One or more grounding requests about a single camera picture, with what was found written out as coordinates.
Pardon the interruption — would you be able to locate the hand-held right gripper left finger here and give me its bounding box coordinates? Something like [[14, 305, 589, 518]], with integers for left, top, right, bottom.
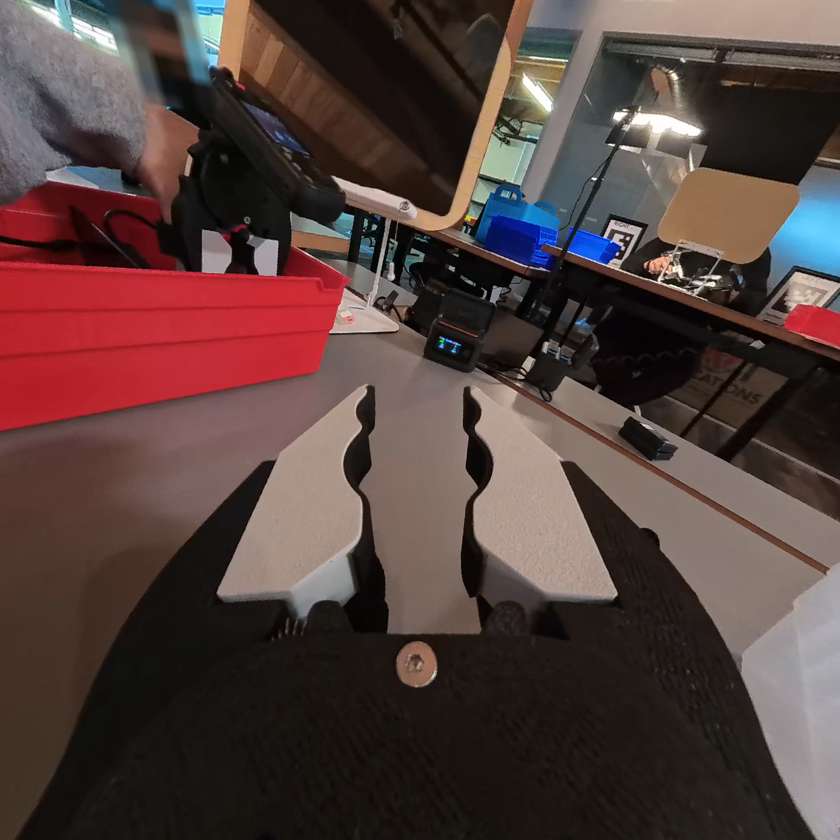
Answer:
[[215, 384, 391, 634]]

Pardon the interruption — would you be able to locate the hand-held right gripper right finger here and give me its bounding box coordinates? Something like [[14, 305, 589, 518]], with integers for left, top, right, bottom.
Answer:
[[461, 386, 620, 630]]

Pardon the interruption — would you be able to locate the red plastic bin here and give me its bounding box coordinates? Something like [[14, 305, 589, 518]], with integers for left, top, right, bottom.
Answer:
[[0, 180, 350, 433], [783, 304, 840, 347]]

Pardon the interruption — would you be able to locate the person's left forearm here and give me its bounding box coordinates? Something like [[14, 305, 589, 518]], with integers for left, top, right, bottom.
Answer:
[[0, 0, 151, 206]]

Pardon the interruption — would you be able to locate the person's left hand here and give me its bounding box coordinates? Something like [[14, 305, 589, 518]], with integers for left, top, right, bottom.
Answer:
[[133, 105, 202, 214]]

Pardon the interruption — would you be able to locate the small black battery pack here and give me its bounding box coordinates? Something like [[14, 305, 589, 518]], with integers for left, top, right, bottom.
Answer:
[[618, 416, 679, 462]]

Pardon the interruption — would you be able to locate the black charging dock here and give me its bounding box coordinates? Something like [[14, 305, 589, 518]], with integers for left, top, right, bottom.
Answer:
[[525, 331, 598, 403]]

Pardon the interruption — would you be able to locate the black power bank with display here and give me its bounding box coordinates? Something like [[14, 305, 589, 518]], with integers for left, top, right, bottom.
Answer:
[[423, 292, 496, 375]]

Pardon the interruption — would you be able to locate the printed floor sign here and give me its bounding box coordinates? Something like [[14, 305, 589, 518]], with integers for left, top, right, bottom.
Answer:
[[666, 348, 778, 424]]

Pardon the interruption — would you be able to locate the blue plastic bin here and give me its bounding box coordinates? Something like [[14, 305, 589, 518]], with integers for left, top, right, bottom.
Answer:
[[489, 215, 560, 269], [563, 228, 623, 265]]

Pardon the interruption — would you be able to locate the background work table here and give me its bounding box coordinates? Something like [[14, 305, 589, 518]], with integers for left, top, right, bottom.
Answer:
[[430, 226, 840, 463]]

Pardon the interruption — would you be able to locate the framed printed tag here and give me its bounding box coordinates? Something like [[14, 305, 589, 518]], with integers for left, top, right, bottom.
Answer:
[[758, 266, 840, 324], [600, 213, 648, 266]]

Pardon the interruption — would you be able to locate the studio light on stand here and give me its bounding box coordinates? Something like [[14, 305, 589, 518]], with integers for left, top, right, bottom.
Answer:
[[525, 101, 706, 329]]

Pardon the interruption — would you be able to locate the black backdrop panel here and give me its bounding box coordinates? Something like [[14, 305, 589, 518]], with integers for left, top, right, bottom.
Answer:
[[696, 82, 840, 188]]

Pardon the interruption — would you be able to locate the blue handled basket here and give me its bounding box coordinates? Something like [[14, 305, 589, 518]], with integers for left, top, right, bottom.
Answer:
[[474, 184, 559, 244]]

